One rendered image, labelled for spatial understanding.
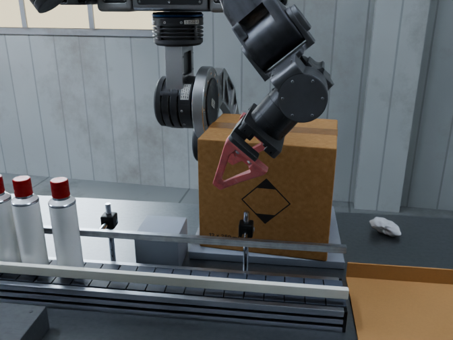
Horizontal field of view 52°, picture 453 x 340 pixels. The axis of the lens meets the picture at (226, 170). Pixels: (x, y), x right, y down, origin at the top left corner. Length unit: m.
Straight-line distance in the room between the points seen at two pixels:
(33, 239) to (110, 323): 0.23
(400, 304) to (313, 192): 0.28
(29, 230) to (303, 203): 0.57
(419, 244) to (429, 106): 2.13
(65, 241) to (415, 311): 0.70
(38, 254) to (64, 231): 0.09
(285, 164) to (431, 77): 2.37
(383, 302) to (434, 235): 0.36
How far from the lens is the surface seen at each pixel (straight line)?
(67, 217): 0.95
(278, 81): 0.54
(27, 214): 0.98
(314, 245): 0.93
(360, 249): 1.20
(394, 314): 1.00
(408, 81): 3.16
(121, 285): 0.97
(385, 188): 3.35
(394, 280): 1.10
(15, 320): 0.94
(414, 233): 1.33
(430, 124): 3.37
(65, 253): 0.99
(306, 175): 1.01
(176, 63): 1.25
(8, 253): 1.05
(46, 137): 3.98
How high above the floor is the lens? 1.42
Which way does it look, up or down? 21 degrees down
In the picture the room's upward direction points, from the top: straight up
